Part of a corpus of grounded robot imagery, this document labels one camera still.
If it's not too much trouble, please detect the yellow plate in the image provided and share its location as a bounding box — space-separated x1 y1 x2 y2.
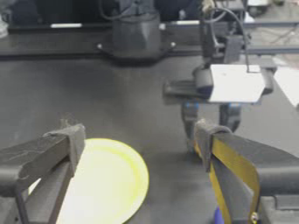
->
28 137 151 224

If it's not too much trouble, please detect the blue toy eggplant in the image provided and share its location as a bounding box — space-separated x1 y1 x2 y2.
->
213 206 226 224

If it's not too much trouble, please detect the dark wrist camera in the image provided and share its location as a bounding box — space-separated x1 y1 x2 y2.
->
193 67 215 95

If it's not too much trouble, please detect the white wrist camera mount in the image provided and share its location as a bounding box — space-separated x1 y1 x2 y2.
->
209 64 267 105

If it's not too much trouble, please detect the thin camera cable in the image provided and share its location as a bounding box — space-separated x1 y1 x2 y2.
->
211 7 253 74

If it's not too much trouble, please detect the black aluminium frame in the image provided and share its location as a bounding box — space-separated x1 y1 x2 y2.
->
0 19 299 57

